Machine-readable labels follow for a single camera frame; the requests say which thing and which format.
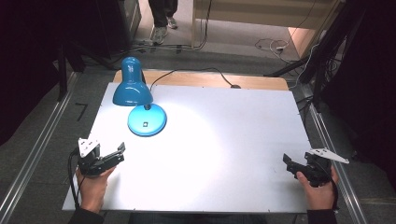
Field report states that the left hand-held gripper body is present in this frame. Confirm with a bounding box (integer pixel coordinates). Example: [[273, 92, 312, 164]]
[[77, 137, 112, 178]]

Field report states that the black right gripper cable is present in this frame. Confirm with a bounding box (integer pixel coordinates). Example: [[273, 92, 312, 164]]
[[323, 166, 341, 215]]

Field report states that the person's right hand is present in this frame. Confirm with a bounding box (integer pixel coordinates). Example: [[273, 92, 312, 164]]
[[295, 166, 340, 211]]

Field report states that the black lamp cable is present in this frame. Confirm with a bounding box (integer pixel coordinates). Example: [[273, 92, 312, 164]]
[[149, 67, 242, 91]]

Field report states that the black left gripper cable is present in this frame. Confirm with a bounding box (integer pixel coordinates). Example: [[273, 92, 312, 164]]
[[67, 148, 83, 211]]

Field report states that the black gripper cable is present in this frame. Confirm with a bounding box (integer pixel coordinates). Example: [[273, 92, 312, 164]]
[[323, 166, 341, 215], [67, 148, 83, 211]]

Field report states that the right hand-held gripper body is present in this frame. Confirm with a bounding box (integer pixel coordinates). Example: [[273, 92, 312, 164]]
[[297, 147, 350, 189]]

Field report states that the black floor cable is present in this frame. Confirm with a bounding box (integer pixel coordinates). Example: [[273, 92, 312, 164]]
[[132, 0, 214, 54]]

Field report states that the blue desk lamp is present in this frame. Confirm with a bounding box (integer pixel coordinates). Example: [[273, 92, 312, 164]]
[[112, 56, 168, 137]]

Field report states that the black metal stand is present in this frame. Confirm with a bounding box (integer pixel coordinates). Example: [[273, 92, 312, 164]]
[[56, 43, 87, 102], [263, 0, 368, 110]]

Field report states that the white floor cable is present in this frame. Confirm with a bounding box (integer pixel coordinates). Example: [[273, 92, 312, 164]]
[[254, 37, 302, 64]]

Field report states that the light wooden bench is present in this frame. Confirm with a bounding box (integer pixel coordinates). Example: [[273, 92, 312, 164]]
[[191, 0, 345, 60]]

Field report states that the metal floor rail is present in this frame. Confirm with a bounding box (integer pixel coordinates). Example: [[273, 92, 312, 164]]
[[300, 84, 369, 224], [0, 72, 78, 224]]

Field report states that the person's left hand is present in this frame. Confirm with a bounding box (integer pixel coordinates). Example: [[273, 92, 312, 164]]
[[76, 165, 117, 215]]

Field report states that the black cabinet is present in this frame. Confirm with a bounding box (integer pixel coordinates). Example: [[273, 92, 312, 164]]
[[94, 0, 143, 60]]

